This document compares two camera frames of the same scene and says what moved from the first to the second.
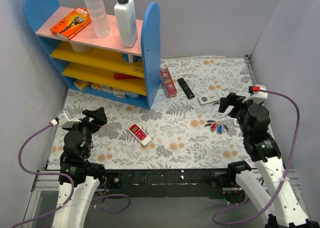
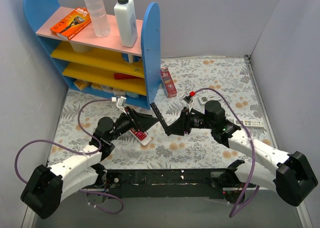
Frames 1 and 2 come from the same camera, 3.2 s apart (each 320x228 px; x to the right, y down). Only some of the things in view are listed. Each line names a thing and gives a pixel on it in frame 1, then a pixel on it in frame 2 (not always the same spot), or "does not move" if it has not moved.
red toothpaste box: [167, 82] does not move
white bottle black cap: [125, 10] does not move
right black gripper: [236, 108] to [186, 121]
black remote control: [187, 91] to [161, 119]
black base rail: [202, 183] does not move
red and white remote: [143, 138] does not move
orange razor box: [72, 24] does not move
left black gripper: [89, 123] to [133, 118]
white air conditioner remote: [209, 98] does not move
